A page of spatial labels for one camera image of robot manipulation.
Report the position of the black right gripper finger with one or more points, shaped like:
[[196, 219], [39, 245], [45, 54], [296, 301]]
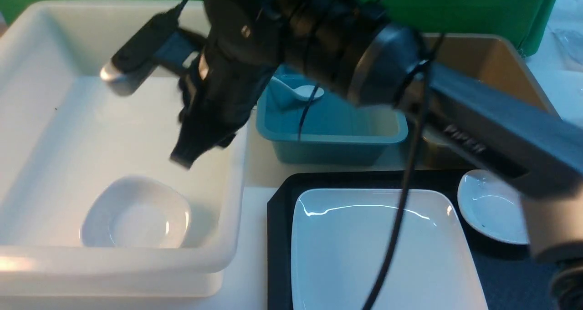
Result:
[[191, 144], [224, 138]]

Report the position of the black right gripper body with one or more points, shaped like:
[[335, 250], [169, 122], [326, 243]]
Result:
[[247, 42]]

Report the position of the small white dish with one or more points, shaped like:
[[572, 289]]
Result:
[[137, 212], [492, 207]]

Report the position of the large white square plate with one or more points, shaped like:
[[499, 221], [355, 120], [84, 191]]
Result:
[[339, 239]]

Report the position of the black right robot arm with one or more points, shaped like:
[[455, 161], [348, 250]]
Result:
[[356, 51]]

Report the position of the white ceramic soup spoon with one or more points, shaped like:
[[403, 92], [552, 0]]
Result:
[[304, 93]]

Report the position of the blue plastic bin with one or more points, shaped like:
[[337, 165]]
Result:
[[328, 130]]

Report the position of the large white plastic tub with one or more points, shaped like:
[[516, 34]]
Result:
[[65, 136]]

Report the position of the brown plastic bin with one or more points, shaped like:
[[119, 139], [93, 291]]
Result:
[[493, 61]]

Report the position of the black plastic serving tray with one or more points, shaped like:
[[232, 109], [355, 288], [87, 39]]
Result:
[[509, 278]]

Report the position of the clear plastic bag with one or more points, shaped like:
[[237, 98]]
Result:
[[571, 42]]

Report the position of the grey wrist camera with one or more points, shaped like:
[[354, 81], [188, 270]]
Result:
[[127, 69]]

